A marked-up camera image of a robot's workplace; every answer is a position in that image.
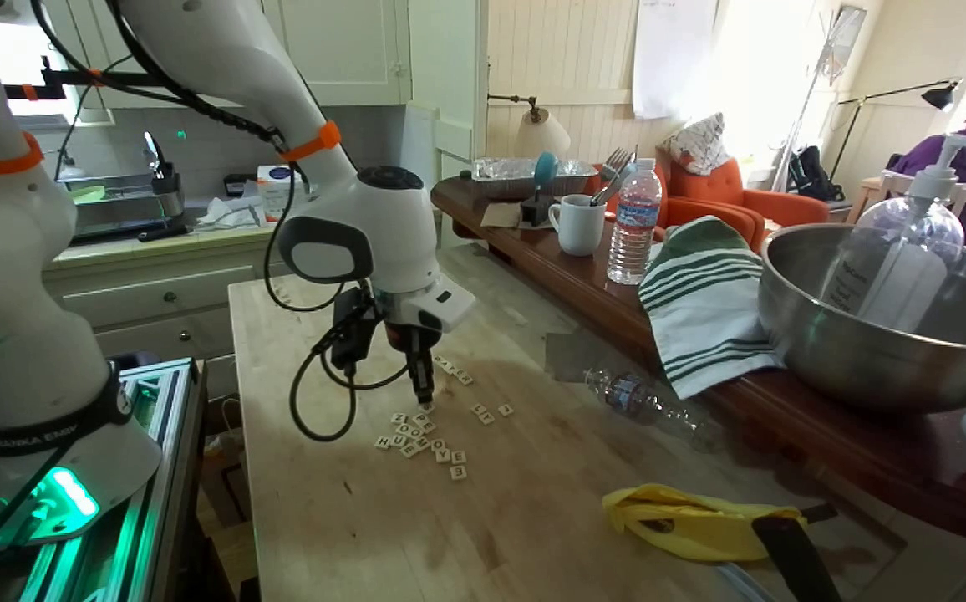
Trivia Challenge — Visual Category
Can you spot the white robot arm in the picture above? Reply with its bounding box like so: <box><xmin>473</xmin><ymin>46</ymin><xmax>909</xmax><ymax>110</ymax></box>
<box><xmin>0</xmin><ymin>0</ymin><xmax>473</xmax><ymax>544</ymax></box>

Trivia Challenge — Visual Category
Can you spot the aluminium rail base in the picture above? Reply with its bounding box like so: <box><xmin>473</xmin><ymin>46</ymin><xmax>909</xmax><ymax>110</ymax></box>
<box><xmin>0</xmin><ymin>358</ymin><xmax>201</xmax><ymax>602</ymax></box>

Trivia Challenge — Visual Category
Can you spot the clear plastic water bottle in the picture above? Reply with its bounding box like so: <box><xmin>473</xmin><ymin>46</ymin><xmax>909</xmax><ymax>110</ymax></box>
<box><xmin>606</xmin><ymin>157</ymin><xmax>661</xmax><ymax>283</ymax></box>

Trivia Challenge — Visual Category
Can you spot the crushed clear plastic bottle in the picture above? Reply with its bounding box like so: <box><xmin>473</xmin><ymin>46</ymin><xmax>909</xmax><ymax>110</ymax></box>
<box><xmin>584</xmin><ymin>367</ymin><xmax>697</xmax><ymax>428</ymax></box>

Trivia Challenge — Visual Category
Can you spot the yellow black tool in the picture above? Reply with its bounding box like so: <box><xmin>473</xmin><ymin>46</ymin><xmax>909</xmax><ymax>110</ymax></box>
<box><xmin>602</xmin><ymin>480</ymin><xmax>841</xmax><ymax>602</ymax></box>

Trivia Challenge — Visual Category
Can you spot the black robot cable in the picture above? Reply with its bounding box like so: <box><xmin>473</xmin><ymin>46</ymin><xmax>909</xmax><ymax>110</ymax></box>
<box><xmin>261</xmin><ymin>165</ymin><xmax>417</xmax><ymax>445</ymax></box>

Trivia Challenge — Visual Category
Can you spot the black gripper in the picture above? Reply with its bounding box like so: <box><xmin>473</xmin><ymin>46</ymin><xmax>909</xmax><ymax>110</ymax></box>
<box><xmin>386</xmin><ymin>318</ymin><xmax>442</xmax><ymax>405</ymax></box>

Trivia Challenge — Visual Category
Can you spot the orange armchair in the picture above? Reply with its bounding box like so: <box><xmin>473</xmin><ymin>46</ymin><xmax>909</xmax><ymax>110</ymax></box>
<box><xmin>655</xmin><ymin>152</ymin><xmax>829</xmax><ymax>249</ymax></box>

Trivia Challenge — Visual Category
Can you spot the large steel mixing bowl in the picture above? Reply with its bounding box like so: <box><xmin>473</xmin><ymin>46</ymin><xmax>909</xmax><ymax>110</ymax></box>
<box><xmin>758</xmin><ymin>225</ymin><xmax>966</xmax><ymax>413</ymax></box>

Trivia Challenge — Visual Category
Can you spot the clear pump dispenser bottle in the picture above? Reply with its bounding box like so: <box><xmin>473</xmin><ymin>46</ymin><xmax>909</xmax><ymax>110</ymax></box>
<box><xmin>821</xmin><ymin>132</ymin><xmax>966</xmax><ymax>332</ymax></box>

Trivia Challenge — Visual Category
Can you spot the white ceramic mug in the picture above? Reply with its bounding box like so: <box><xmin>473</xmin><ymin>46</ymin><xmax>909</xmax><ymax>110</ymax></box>
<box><xmin>550</xmin><ymin>193</ymin><xmax>606</xmax><ymax>258</ymax></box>

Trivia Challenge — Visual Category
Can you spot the green striped towel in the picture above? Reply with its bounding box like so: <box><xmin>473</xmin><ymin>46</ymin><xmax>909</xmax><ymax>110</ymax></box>
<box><xmin>639</xmin><ymin>217</ymin><xmax>779</xmax><ymax>398</ymax></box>

